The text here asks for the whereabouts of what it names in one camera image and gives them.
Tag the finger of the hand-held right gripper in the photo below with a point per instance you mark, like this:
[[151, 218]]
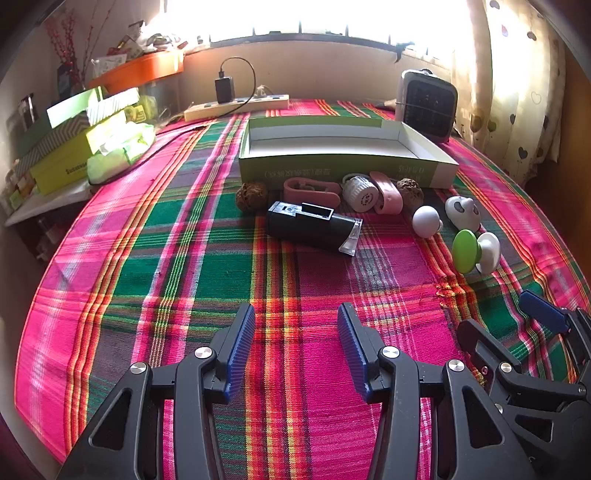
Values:
[[542, 311], [480, 344]]

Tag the grey white space heater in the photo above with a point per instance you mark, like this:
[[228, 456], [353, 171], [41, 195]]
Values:
[[427, 106]]

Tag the black window latch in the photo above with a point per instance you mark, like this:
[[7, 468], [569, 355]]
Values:
[[401, 50]]

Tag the barred window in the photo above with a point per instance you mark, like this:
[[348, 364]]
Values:
[[323, 18]]

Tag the red berry branches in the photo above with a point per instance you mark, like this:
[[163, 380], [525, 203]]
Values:
[[62, 41]]

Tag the white plug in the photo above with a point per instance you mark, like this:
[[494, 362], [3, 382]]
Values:
[[262, 92]]

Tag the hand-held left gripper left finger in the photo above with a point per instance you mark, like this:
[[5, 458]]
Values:
[[240, 350]]

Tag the pink green plaid tablecloth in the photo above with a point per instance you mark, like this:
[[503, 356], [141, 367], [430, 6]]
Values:
[[184, 277]]

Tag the green white cardboard box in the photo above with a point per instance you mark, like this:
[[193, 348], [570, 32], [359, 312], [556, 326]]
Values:
[[323, 168]]

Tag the white printed container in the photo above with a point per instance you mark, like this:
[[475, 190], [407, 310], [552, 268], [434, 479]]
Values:
[[108, 64]]

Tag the green striped gift box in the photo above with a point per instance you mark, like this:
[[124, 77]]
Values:
[[74, 106]]

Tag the pink rounded plastic loop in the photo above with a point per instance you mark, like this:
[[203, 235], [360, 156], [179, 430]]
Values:
[[392, 198]]

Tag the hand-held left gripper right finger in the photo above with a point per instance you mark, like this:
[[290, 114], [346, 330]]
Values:
[[353, 355]]

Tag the small yellow cartons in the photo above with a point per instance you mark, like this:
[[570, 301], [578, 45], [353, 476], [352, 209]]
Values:
[[14, 189]]

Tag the white mushroom knob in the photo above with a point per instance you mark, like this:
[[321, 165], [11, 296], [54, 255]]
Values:
[[425, 221]]

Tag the white spotted round massager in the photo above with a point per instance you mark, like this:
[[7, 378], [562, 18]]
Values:
[[461, 214]]

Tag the dark green chevron box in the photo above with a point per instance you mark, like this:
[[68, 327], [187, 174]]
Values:
[[46, 143]]

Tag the pink white plastic clip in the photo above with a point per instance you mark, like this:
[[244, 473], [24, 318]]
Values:
[[290, 190]]

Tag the green tissue pack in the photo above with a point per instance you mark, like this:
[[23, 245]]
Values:
[[115, 161]]

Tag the dark vase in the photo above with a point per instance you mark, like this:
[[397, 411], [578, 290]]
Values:
[[69, 78]]

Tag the heart print curtain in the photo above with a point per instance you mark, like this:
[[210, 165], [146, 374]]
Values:
[[521, 92]]

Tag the brown walnut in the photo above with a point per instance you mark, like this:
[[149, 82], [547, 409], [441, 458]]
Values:
[[251, 197], [412, 193]]

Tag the orange tray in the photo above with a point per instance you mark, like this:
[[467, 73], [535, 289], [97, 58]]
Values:
[[138, 69]]

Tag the cream power strip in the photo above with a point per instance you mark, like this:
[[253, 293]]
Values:
[[221, 110]]

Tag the clutter of packets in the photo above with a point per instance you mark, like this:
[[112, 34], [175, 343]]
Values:
[[147, 41]]

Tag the yellow green packet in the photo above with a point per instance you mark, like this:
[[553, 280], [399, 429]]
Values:
[[141, 110]]

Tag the green white spool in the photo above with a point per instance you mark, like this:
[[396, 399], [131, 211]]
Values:
[[464, 249]]

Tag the black charger adapter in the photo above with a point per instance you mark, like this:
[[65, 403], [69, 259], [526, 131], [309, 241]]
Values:
[[224, 90]]

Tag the yellow green box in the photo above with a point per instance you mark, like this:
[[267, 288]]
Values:
[[60, 170]]

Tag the metal cup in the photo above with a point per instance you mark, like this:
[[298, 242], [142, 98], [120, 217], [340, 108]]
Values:
[[27, 113]]

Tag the black silver lighter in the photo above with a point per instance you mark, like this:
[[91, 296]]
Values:
[[304, 226]]

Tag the white shelf board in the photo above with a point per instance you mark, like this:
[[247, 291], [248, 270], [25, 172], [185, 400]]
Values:
[[46, 203]]

